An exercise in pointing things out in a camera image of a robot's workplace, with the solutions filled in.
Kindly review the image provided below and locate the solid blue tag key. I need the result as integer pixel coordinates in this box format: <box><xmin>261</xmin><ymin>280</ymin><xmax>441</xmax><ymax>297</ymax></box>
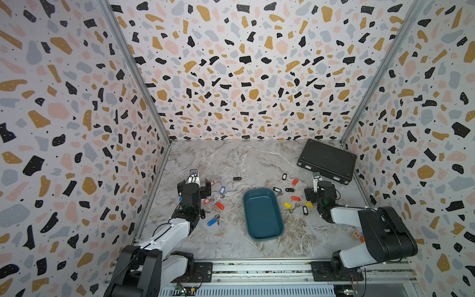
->
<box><xmin>207</xmin><ymin>214</ymin><xmax>220</xmax><ymax>226</ymax></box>

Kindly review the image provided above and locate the white black tag key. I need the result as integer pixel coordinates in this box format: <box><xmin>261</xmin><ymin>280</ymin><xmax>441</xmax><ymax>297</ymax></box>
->
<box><xmin>273</xmin><ymin>187</ymin><xmax>283</xmax><ymax>196</ymax></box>

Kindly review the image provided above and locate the teal plastic storage box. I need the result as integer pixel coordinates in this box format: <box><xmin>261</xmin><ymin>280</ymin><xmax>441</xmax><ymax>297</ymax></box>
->
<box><xmin>243</xmin><ymin>188</ymin><xmax>285</xmax><ymax>241</ymax></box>

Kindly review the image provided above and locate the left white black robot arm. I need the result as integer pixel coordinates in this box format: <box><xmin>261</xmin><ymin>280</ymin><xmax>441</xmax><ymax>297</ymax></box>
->
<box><xmin>105</xmin><ymin>173</ymin><xmax>212</xmax><ymax>297</ymax></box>

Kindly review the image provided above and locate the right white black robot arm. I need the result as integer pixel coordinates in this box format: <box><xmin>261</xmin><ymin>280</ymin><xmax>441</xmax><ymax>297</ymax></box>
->
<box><xmin>304</xmin><ymin>181</ymin><xmax>418</xmax><ymax>282</ymax></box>

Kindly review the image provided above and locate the black hard case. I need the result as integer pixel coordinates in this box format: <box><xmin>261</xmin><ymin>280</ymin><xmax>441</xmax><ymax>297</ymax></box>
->
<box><xmin>297</xmin><ymin>139</ymin><xmax>356</xmax><ymax>184</ymax></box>

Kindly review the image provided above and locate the small wooden number block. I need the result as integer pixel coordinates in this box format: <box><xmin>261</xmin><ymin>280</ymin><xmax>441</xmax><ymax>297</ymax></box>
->
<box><xmin>350</xmin><ymin>230</ymin><xmax>362</xmax><ymax>241</ymax></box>

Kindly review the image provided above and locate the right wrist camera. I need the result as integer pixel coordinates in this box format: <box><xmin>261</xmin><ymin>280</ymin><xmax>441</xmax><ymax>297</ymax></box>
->
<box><xmin>313</xmin><ymin>172</ymin><xmax>322</xmax><ymax>193</ymax></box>

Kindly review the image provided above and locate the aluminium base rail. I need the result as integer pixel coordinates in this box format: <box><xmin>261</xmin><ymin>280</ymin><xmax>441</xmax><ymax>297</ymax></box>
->
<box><xmin>103</xmin><ymin>257</ymin><xmax>420</xmax><ymax>297</ymax></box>

